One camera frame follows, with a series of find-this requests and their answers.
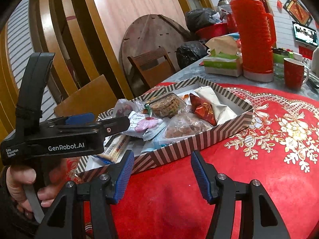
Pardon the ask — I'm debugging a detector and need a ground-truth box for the blue white cracker packet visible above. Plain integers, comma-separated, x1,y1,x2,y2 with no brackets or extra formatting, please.
94,134,130,165

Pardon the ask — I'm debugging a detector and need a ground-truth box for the striped snack box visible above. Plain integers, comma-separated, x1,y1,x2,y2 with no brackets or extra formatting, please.
76,77,253,182

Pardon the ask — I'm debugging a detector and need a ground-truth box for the clear bag dried fruit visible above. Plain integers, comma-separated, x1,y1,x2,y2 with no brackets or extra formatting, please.
158,112,213,145

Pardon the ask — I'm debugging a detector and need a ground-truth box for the left hand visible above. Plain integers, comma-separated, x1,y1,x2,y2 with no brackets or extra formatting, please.
6,158,68,213

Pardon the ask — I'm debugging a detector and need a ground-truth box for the pink snack packet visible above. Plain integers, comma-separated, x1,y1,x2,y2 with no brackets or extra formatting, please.
122,111,169,141

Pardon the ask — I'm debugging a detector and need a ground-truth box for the green striped cookie packet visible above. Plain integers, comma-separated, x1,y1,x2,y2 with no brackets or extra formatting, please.
144,92,188,118

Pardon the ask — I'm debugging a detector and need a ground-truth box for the red embroidered tablecloth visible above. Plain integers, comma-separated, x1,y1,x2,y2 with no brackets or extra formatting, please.
64,81,319,239

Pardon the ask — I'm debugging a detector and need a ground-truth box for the wooden chair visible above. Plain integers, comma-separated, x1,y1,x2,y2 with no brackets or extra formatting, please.
128,46,176,89

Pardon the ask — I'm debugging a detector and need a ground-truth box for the red foil snack packet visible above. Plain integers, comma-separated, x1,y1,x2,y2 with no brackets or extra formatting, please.
191,97,217,126

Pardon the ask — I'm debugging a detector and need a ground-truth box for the round wooden table top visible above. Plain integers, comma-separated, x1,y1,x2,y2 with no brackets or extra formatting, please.
119,14,192,80

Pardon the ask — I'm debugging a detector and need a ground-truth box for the black plastic bag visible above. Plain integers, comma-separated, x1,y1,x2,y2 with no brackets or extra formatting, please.
176,41,208,69

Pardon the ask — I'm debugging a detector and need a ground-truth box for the green tissue box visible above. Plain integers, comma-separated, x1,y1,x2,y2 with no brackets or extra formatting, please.
203,50,243,77

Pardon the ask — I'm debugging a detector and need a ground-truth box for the red bowl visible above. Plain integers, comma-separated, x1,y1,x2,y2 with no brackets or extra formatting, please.
195,23,229,40

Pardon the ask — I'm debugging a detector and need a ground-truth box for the black remote control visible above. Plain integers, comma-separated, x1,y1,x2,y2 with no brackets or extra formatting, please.
307,74,319,90

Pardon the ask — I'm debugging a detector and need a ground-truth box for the red mug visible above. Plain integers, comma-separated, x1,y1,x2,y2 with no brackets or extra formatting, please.
284,58,309,91

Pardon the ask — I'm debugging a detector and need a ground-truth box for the glass jar green lid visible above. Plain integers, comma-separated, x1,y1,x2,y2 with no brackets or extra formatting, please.
272,48,294,79

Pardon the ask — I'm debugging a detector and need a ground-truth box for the red thermos flask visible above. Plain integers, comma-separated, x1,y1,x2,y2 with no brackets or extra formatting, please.
230,0,276,83

